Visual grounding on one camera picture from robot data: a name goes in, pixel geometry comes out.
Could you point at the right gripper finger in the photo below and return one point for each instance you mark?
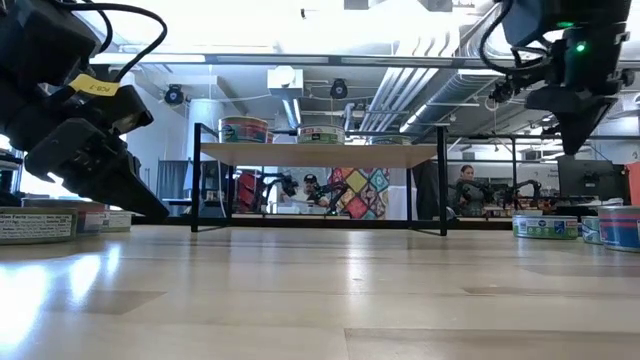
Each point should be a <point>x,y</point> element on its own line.
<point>562,100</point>
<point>587,110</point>

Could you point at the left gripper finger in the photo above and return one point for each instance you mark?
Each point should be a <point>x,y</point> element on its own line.
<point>120,190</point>

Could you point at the plain silver-lidded seafood can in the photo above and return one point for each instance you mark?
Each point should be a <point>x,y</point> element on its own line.
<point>120,222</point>

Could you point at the pull-tab blue-labelled seafood can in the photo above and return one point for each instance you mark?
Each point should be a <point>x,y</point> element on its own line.
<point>90,220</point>

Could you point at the gold-lidded seafood can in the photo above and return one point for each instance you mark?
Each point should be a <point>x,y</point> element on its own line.
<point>590,230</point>
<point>270,137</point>
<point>35,227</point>

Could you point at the blue pink-striped salmon can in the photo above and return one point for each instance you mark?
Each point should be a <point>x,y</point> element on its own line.
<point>242,131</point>
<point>622,230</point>

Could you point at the silver pull-tab seafood can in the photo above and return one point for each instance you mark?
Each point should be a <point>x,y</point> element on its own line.
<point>390,140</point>

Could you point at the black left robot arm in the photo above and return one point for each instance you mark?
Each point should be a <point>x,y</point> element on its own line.
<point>40,40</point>

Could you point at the black background robot arm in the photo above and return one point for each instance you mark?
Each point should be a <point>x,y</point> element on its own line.
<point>525,192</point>

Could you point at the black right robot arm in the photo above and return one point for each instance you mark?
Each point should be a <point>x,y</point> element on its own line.
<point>530,20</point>

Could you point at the green-labelled seafood can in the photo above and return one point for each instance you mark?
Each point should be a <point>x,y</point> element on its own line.
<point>545,227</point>

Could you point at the wooden shelf black metal legs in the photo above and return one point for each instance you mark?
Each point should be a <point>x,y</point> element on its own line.
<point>320,155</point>

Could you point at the black monitor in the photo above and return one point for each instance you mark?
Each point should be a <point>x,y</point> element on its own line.
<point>590,177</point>

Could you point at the orange panel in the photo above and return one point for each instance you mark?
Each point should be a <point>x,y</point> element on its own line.
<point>633,182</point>

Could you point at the black ceiling lamp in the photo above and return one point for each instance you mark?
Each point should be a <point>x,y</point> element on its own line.
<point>339,89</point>
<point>174,95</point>

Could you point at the white round pillar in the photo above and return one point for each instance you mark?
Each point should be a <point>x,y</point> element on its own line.
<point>202,112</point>

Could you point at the red background object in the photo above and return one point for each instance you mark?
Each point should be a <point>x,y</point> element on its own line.
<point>246,192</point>

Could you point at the silver ventilation ducts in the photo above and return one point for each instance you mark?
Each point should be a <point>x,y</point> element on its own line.
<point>430,97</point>

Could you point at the person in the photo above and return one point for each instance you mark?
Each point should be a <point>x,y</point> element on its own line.
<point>312,192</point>
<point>467,192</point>

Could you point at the black hanging cloth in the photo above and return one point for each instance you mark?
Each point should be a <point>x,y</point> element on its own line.
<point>426,190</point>

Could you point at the white ceiling unit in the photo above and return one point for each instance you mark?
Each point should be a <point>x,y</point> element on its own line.
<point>285,82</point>

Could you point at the colourful patchwork quilt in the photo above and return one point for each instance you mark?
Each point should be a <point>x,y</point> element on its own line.
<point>360,192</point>

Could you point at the black ceiling camera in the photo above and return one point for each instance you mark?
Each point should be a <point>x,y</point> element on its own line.
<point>501,92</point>

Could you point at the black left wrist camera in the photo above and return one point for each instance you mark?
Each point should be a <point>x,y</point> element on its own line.
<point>125,110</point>

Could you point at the black background rig frame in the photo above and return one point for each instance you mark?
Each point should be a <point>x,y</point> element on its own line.
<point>514,170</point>

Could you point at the black metal table frame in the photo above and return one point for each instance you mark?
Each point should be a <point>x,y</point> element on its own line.
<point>300,223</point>

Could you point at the grey overhead frame beam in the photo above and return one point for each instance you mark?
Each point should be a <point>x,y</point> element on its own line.
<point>300,59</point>

